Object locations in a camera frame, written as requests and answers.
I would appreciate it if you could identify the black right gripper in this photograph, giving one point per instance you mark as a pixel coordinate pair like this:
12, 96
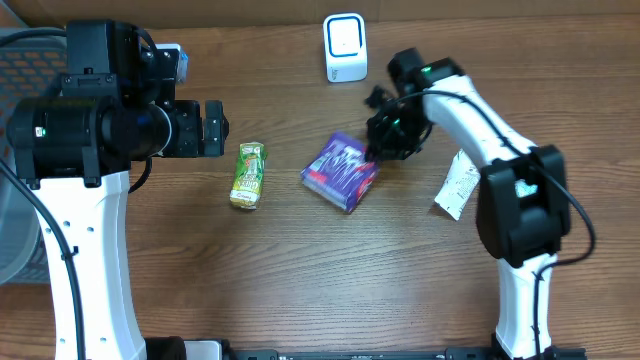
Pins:
382, 138

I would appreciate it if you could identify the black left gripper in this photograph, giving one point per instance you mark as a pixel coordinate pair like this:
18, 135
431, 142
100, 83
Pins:
213, 128

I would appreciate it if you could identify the purple snack packet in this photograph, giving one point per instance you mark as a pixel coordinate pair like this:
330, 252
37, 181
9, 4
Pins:
340, 173

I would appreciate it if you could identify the white tube gold cap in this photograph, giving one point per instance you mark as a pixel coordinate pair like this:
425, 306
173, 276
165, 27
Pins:
461, 180

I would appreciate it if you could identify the teal wipes packet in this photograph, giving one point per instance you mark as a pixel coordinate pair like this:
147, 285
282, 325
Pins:
524, 190

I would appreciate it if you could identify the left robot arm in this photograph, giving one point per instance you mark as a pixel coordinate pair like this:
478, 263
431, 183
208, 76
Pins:
114, 105

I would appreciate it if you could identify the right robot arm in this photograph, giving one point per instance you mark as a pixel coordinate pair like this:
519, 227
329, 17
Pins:
522, 214

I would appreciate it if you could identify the white barcode scanner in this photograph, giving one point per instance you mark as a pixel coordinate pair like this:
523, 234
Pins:
345, 48

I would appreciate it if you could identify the grey plastic mesh basket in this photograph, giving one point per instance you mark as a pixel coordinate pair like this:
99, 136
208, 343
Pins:
28, 68

